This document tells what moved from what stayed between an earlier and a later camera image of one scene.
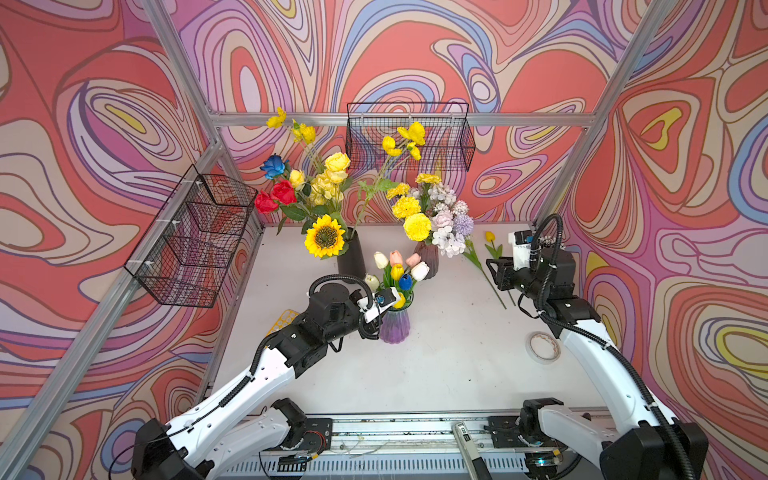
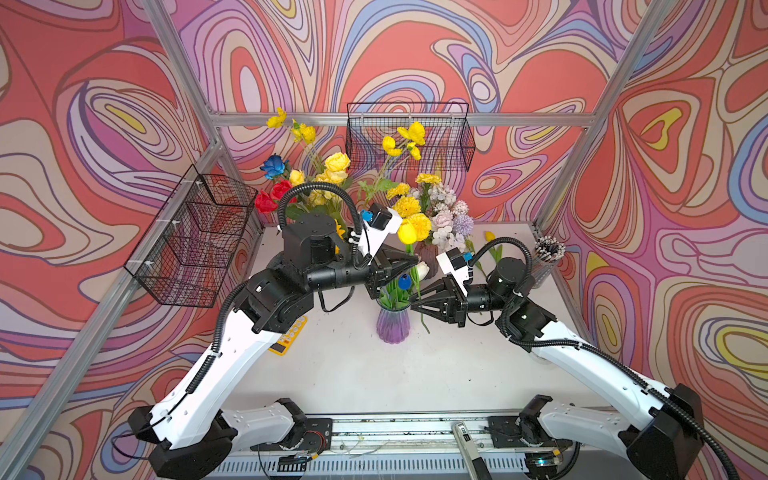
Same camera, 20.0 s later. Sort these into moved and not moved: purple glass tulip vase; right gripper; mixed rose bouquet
Moved: right gripper
Not moved: purple glass tulip vase; mixed rose bouquet
